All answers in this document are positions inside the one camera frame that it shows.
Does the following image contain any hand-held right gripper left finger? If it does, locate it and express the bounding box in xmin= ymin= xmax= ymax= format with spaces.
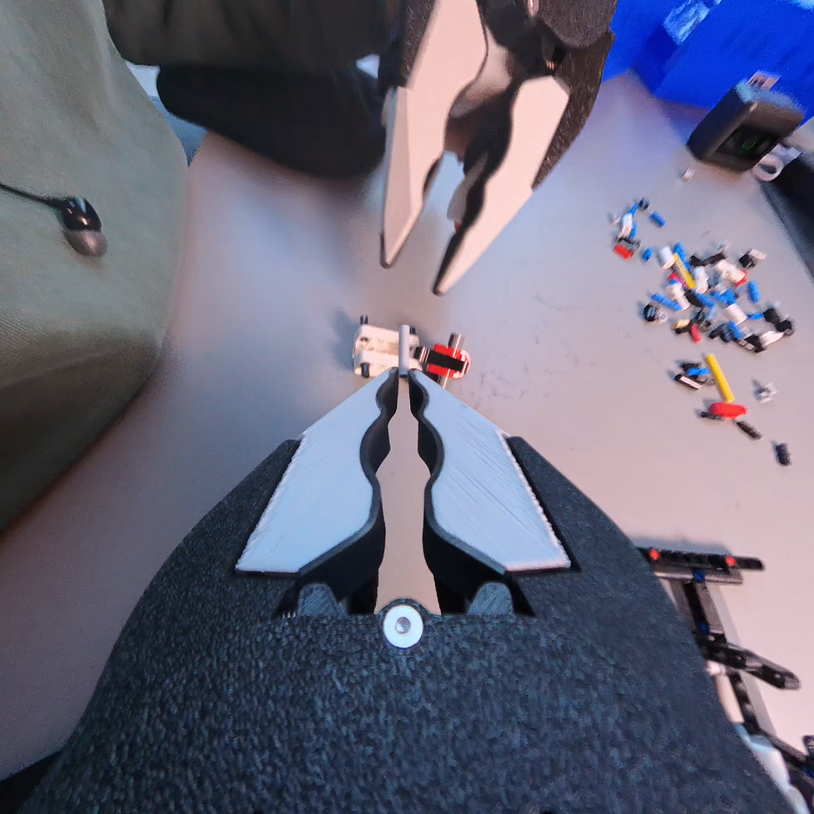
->
xmin=237 ymin=369 xmax=404 ymax=588

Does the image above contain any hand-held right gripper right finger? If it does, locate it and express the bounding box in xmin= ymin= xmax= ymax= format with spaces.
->
xmin=407 ymin=369 xmax=573 ymax=588

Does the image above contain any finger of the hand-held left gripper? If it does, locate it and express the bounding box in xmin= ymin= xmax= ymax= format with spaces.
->
xmin=433 ymin=67 xmax=572 ymax=296
xmin=379 ymin=0 xmax=489 ymax=269

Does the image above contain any red toy brick piece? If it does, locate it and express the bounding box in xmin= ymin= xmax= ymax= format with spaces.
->
xmin=420 ymin=337 xmax=471 ymax=382

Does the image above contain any white toy brick piece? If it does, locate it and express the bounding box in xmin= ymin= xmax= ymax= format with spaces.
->
xmin=351 ymin=318 xmax=410 ymax=379

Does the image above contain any pile of small toy bricks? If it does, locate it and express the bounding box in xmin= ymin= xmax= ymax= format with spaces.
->
xmin=611 ymin=198 xmax=796 ymax=465

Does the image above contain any grey desk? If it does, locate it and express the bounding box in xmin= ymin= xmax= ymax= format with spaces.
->
xmin=0 ymin=70 xmax=814 ymax=789

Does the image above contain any black device with green screen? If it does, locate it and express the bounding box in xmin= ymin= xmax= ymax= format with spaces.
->
xmin=687 ymin=79 xmax=805 ymax=173

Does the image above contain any toy vehicle chassis build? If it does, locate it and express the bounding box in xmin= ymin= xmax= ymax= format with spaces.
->
xmin=636 ymin=545 xmax=814 ymax=796

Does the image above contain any green sweatshirt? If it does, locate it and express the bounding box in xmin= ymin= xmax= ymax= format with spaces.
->
xmin=0 ymin=0 xmax=192 ymax=529

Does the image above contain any white cable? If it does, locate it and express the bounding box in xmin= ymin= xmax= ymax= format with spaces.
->
xmin=753 ymin=147 xmax=802 ymax=181

